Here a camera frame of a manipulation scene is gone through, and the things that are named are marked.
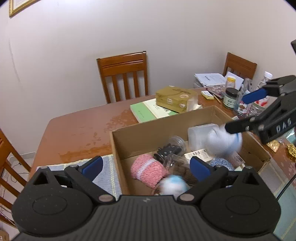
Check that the gold ornament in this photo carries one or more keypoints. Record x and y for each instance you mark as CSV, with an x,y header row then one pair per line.
x,y
291,151

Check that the clear water bottle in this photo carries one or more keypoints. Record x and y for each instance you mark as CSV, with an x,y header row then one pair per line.
x,y
268,76

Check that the grey and white sock roll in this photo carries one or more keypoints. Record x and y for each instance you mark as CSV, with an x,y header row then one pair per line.
x,y
222,143

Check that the small dark-lidded jar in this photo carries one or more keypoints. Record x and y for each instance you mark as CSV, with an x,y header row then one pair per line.
x,y
231,99

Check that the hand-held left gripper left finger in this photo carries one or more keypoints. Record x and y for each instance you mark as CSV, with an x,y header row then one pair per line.
x,y
93,168

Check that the clear jar with brown contents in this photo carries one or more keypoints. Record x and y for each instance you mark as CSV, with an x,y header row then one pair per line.
x,y
185,173

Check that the blue knit sock roll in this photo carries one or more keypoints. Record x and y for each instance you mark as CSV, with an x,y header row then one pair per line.
x,y
222,163

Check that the yellow sticky notes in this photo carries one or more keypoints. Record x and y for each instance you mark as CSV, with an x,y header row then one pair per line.
x,y
207,95

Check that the cream book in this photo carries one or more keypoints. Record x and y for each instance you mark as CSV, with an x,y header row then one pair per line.
x,y
159,110

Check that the brown cardboard box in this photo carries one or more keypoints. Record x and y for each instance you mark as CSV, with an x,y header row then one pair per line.
x,y
138,143

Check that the green book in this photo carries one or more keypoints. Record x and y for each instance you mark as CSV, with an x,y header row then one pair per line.
x,y
143,113

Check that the small white carton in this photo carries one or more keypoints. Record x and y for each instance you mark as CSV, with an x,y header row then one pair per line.
x,y
201,154

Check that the stack of white papers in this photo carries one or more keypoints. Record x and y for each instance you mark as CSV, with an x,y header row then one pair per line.
x,y
210,80

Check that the gold picture frame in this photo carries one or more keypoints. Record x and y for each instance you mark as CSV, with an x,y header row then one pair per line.
x,y
20,7

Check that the gold foil packet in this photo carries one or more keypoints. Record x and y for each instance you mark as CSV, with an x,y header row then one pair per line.
x,y
272,146

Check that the small blue-capped bottle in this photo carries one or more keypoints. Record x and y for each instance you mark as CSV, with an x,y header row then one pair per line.
x,y
244,109

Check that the pink knit sock roll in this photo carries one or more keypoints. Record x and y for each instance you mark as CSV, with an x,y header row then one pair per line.
x,y
148,171

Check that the olive green tissue box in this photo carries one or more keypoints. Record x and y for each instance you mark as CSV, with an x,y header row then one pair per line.
x,y
175,98

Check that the clear jar with black clips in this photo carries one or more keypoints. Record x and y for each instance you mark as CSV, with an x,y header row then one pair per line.
x,y
171,148

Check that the white plastic container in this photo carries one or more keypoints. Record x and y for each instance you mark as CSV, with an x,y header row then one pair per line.
x,y
198,136

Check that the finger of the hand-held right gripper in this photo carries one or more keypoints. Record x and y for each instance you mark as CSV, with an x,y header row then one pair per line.
x,y
253,96
242,124

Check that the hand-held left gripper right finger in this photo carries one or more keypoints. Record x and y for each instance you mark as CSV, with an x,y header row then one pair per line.
x,y
200,168

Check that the white and blue ball toy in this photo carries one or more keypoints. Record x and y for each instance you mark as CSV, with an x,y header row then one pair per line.
x,y
173,185

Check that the wooden chair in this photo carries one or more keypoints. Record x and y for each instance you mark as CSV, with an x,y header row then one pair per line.
x,y
122,64
240,66
9,162

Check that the blue checked towel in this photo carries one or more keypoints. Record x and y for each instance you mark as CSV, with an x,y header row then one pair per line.
x,y
108,171

